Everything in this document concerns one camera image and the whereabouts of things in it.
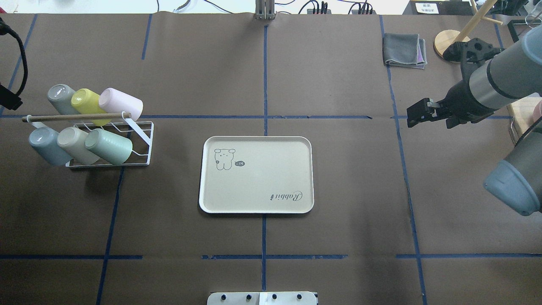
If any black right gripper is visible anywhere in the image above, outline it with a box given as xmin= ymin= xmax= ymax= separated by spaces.
xmin=407 ymin=80 xmax=496 ymax=129

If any cream rabbit tray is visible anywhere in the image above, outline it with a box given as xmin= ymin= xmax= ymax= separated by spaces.
xmin=198 ymin=136 xmax=314 ymax=214

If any green cup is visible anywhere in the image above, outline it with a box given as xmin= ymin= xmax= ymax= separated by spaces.
xmin=84 ymin=129 xmax=133 ymax=165

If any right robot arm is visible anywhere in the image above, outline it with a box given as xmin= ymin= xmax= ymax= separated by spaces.
xmin=407 ymin=26 xmax=542 ymax=216

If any pink cup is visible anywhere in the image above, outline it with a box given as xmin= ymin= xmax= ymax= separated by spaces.
xmin=98 ymin=88 xmax=143 ymax=120

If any yellow cup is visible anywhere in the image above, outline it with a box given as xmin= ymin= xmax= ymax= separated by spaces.
xmin=70 ymin=88 xmax=106 ymax=114

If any beige cup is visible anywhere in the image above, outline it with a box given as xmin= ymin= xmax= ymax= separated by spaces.
xmin=57 ymin=127 xmax=100 ymax=165

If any grey cup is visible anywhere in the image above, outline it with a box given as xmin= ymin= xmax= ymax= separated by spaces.
xmin=47 ymin=84 xmax=80 ymax=115

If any blue-grey cup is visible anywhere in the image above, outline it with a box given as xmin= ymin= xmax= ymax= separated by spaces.
xmin=28 ymin=127 xmax=72 ymax=166

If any grey folded cloth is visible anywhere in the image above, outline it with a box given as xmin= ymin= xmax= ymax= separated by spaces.
xmin=382 ymin=33 xmax=428 ymax=69

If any wooden mug tree stand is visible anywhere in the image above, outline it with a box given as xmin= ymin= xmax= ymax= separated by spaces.
xmin=433 ymin=0 xmax=503 ymax=58

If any bamboo cutting board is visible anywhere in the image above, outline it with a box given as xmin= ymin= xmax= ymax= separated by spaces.
xmin=507 ymin=97 xmax=542 ymax=141

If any black label box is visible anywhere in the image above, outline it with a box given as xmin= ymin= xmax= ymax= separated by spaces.
xmin=403 ymin=0 xmax=474 ymax=16

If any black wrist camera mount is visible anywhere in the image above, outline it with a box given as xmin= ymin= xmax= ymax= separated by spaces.
xmin=0 ymin=85 xmax=22 ymax=110
xmin=442 ymin=38 xmax=505 ymax=67

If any grey aluminium post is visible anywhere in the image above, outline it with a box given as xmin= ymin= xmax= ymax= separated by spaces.
xmin=255 ymin=0 xmax=276 ymax=20

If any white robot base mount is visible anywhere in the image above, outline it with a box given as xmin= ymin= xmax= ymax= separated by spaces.
xmin=207 ymin=291 xmax=319 ymax=305

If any white wire cup rack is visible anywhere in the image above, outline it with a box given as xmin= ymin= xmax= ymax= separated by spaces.
xmin=22 ymin=112 xmax=154 ymax=168

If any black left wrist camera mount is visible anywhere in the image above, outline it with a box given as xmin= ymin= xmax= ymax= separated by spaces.
xmin=0 ymin=85 xmax=22 ymax=110

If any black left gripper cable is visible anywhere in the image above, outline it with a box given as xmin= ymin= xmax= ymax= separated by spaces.
xmin=0 ymin=18 xmax=28 ymax=96

